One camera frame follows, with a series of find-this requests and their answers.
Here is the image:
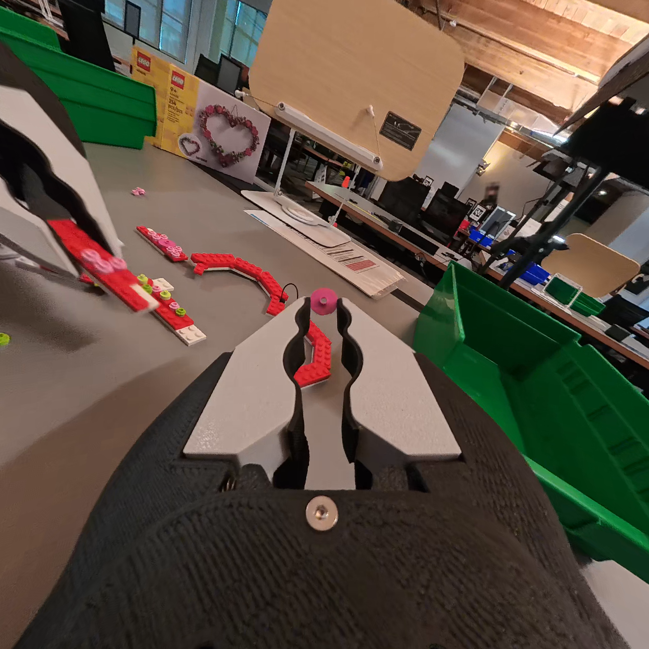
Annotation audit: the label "clear box with green tray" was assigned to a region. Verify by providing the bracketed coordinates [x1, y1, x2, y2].
[545, 273, 582, 308]

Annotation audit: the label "long background table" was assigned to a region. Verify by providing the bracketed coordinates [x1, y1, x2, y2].
[304, 180, 649, 371]

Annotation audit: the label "black monitor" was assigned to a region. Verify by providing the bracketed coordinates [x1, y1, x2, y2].
[378, 177, 432, 225]
[424, 190, 473, 240]

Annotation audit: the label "red lego heart frame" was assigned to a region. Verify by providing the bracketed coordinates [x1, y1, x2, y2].
[192, 252, 333, 388]

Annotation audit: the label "rounded wooden board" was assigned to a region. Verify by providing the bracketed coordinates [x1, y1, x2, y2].
[542, 233, 641, 299]

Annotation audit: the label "red lego strip pink flowers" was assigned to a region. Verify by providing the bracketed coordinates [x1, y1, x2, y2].
[135, 225, 189, 263]

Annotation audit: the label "green plastic bin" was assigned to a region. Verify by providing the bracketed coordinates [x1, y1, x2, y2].
[413, 261, 649, 584]
[0, 7, 157, 151]

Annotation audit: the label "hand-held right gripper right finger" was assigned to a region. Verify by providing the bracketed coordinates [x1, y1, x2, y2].
[337, 298, 461, 491]

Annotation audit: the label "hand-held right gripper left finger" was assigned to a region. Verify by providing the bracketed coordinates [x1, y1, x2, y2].
[184, 297, 311, 490]

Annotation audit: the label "red lego strip lime flowers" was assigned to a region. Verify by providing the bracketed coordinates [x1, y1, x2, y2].
[137, 274, 208, 347]

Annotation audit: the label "red lego strip pale flowers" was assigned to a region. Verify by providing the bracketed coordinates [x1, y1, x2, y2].
[48, 218, 160, 313]

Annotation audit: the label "wooden book stand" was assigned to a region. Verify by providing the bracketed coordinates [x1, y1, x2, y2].
[241, 0, 465, 249]

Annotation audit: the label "yellow lego set box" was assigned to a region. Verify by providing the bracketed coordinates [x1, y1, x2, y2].
[131, 46, 272, 185]

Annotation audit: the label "black tripod stand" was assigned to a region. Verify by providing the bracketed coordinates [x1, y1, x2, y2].
[489, 96, 649, 291]

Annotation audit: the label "flat cardboard mailer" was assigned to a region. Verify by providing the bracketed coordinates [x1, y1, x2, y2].
[245, 209, 406, 299]

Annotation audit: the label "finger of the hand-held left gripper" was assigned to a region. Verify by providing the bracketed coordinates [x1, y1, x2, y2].
[0, 43, 124, 259]
[0, 152, 82, 277]

